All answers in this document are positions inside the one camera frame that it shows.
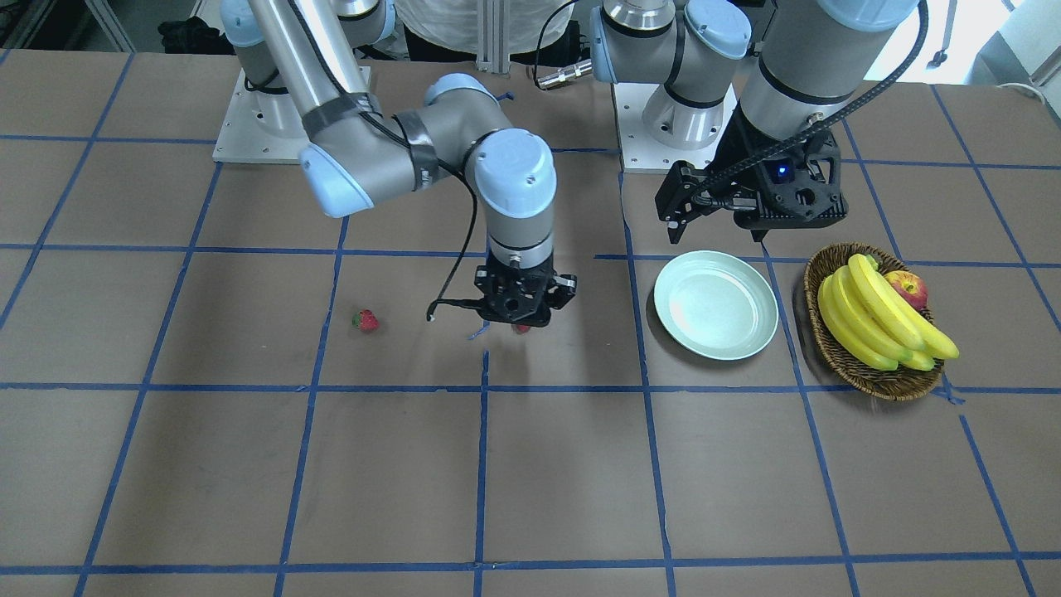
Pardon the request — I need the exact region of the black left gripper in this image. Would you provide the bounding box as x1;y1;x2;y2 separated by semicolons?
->
655;131;849;245

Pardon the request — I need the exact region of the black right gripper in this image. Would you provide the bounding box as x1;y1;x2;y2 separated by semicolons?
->
474;254;579;328

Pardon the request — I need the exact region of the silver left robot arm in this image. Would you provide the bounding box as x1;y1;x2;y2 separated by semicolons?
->
589;1;929;243

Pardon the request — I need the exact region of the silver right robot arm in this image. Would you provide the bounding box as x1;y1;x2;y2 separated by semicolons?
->
220;1;577;328

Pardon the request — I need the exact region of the light green plate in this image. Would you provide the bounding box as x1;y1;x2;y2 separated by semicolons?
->
653;250;779;362

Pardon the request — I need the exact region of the yellow banana bunch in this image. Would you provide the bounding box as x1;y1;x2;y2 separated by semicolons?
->
817;254;960;371

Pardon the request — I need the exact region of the red apple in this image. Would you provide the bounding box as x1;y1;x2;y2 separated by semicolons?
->
884;269;928;311

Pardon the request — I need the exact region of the person in white shirt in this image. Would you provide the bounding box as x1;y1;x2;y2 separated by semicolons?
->
394;1;581;66

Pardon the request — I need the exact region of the brown wicker basket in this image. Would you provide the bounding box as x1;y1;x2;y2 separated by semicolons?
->
792;242;944;403

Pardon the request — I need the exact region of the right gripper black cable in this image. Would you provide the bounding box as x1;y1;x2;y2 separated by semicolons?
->
427;158;486;323

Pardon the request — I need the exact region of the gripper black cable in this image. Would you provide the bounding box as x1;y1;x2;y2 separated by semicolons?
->
705;0;928;187
427;158;486;323

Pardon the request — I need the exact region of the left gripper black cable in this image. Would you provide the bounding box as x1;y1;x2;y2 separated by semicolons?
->
705;0;928;187

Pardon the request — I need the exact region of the aluminium frame post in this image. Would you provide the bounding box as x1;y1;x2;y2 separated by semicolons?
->
475;0;511;78

